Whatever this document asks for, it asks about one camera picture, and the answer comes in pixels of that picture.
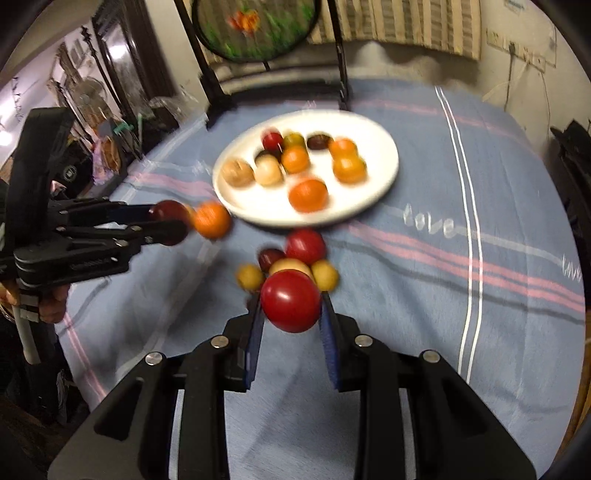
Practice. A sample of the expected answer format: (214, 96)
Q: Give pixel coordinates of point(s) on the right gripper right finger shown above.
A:
(356, 361)

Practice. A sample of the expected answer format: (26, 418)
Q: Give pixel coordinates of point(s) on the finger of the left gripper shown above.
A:
(135, 235)
(96, 211)

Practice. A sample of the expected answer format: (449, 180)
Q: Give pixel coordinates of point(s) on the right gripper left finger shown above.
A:
(230, 359)

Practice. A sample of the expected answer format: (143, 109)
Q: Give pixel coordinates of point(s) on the dark red plum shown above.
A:
(177, 219)

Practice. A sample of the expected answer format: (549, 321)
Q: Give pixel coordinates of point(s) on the orange fruit table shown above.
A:
(211, 220)

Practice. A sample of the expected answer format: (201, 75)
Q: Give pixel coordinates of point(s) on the large red plum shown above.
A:
(291, 301)

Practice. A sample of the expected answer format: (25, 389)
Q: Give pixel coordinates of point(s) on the tan round pear fruit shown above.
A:
(237, 173)

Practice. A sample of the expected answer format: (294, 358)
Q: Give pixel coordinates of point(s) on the red fruit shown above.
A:
(306, 245)

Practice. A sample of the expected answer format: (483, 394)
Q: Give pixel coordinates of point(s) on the yellow-orange round fruit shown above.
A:
(295, 160)

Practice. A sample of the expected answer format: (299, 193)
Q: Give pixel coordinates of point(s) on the small olive-yellow fruit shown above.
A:
(292, 139)

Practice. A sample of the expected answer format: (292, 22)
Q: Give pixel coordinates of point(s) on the purple-streaked yellow melon fruit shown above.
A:
(290, 264)

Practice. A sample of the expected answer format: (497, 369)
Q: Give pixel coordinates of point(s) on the small red tomato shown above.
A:
(272, 140)

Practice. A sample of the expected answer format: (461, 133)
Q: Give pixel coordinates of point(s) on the yellow fruit table left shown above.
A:
(249, 277)

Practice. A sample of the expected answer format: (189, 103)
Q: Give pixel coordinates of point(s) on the small yellow fruit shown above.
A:
(325, 275)

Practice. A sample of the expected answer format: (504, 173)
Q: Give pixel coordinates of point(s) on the dark maroon fruit on table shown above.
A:
(268, 256)

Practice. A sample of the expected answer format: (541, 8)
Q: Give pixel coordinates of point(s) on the white round plate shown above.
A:
(269, 206)

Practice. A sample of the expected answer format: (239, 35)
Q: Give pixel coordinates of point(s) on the pale cream round fruit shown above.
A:
(268, 172)

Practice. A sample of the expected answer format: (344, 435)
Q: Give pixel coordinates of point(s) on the standing fan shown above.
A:
(89, 98)

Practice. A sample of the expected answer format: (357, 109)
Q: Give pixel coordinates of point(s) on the large orange tangerine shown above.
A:
(309, 196)

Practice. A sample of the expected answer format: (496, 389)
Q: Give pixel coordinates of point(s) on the dark wooden cabinet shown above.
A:
(134, 61)

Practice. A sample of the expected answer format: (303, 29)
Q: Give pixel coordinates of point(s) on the dark brown fruit back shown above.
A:
(318, 141)

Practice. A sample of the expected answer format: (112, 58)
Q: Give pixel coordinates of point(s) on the yellow-orange oval fruit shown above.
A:
(349, 169)

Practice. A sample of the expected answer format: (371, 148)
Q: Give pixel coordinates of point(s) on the small orange back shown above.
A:
(340, 147)

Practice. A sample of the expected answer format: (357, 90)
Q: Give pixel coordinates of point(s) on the round goldfish screen on stand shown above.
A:
(260, 32)

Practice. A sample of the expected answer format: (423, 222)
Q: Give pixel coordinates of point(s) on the checked curtain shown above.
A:
(453, 27)

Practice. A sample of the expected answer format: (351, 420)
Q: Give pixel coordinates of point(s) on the wall power strip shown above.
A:
(529, 56)

